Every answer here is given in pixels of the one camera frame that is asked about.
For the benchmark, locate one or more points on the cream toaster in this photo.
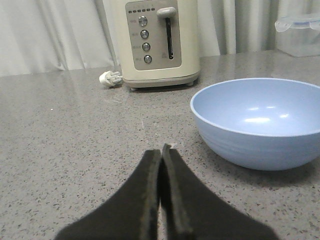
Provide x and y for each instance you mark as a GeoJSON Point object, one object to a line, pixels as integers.
{"type": "Point", "coordinates": [158, 42]}

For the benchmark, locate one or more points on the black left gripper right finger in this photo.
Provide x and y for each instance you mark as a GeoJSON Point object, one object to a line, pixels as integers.
{"type": "Point", "coordinates": [193, 212]}

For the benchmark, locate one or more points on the white power plug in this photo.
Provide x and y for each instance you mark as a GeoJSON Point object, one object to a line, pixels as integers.
{"type": "Point", "coordinates": [111, 79]}

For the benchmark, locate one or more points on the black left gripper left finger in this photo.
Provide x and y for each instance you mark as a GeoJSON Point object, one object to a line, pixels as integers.
{"type": "Point", "coordinates": [130, 214]}

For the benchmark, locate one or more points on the white curtain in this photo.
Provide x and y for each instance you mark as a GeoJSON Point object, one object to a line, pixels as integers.
{"type": "Point", "coordinates": [38, 36]}

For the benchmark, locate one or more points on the blue bowl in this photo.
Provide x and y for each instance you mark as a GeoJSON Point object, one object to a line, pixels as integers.
{"type": "Point", "coordinates": [268, 124]}

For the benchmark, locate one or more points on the clear plastic food container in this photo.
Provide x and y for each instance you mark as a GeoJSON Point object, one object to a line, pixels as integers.
{"type": "Point", "coordinates": [298, 35]}

